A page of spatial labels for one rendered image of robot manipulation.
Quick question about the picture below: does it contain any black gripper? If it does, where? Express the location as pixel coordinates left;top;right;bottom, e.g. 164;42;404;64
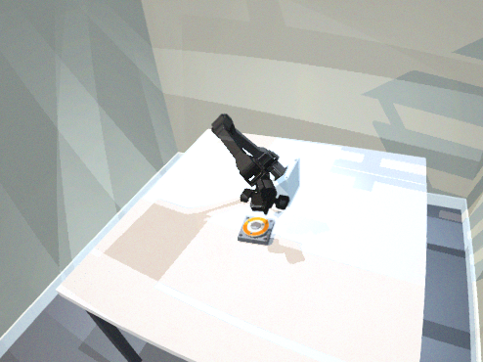
240;186;290;216

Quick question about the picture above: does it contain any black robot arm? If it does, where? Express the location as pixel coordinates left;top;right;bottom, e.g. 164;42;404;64
211;113;287;212

